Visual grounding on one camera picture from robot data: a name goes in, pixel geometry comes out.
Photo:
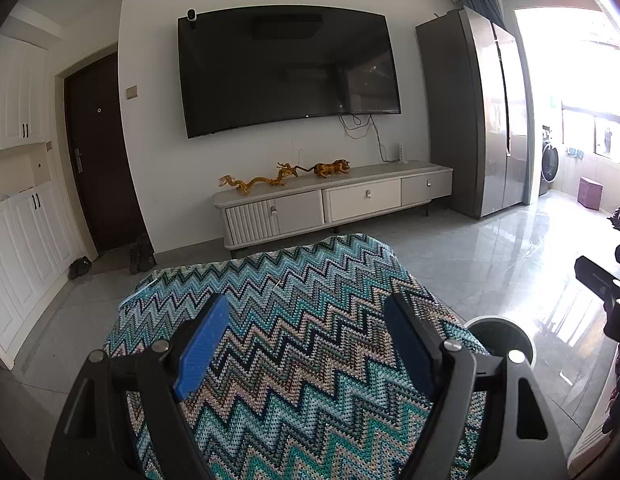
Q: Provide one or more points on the silver double door refrigerator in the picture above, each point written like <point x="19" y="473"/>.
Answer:
<point x="477" y="118"/>

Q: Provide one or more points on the golden tiger figurine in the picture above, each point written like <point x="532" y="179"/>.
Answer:
<point x="327" y="169"/>

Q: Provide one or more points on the wall light switch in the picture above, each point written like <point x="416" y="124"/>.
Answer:
<point x="132" y="92"/>

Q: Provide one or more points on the large black wall television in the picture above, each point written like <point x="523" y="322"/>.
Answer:
<point x="250" y="66"/>

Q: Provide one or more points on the grey window curtain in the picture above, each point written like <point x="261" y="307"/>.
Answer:
<point x="490" y="9"/>

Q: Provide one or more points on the grey round trash bin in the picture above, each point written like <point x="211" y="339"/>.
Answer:
<point x="499" y="336"/>

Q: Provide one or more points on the zigzag knitted table cloth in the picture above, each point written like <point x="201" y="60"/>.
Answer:
<point x="305" y="382"/>

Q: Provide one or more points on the small white camera on television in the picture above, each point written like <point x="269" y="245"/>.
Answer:
<point x="192" y="14"/>

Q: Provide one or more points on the white low tv cabinet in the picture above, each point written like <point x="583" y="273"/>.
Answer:
<point x="308" y="204"/>

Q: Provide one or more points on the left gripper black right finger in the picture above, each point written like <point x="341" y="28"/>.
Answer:
<point x="417" y="344"/>

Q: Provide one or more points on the white router on cabinet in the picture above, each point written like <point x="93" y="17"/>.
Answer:
<point x="400" y="153"/>

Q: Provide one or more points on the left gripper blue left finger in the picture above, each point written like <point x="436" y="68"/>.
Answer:
<point x="194" y="344"/>

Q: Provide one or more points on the purple cube stool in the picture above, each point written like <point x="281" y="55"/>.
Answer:
<point x="590" y="193"/>

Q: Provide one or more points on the dark brown entrance door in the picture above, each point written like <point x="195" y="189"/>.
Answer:
<point x="99" y="157"/>

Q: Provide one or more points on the golden dragon figurine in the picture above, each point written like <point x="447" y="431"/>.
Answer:
<point x="244" y="188"/>

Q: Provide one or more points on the front loading washing machine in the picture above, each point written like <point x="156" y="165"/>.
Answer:
<point x="549" y="162"/>

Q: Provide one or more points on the dark shoes by door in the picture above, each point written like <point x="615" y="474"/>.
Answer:
<point x="141" y="255"/>

